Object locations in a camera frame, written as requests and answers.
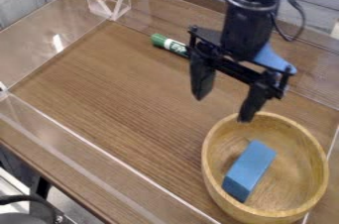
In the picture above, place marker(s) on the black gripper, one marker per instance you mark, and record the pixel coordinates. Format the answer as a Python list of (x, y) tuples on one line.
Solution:
[(239, 52)]

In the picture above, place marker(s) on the blue rectangular block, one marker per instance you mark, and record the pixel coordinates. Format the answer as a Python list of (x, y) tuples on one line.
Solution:
[(249, 170)]

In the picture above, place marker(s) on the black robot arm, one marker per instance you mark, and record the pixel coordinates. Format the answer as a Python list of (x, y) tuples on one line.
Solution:
[(239, 52)]

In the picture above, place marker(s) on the brown wooden bowl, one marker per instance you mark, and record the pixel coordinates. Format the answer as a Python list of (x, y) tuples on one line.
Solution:
[(295, 181)]

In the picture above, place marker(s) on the green Expo marker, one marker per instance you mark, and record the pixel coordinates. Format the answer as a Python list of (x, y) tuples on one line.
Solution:
[(170, 45)]

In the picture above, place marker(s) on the clear acrylic corner bracket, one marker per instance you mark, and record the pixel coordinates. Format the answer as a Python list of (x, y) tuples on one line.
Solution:
[(110, 9)]

